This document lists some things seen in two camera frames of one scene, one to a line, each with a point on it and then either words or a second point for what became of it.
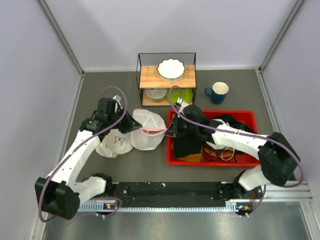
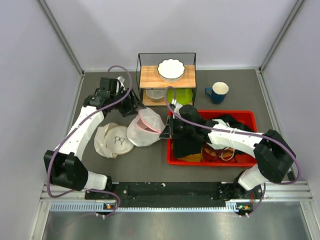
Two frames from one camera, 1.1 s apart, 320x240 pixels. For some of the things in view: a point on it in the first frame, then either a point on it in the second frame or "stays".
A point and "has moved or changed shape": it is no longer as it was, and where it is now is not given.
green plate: [186, 95] stays
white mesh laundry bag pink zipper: [151, 135] has moved or changed shape
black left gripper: [130, 124] -> [132, 104]
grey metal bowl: [156, 95] stays
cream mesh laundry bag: [115, 143] stays
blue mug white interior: [217, 92] stays
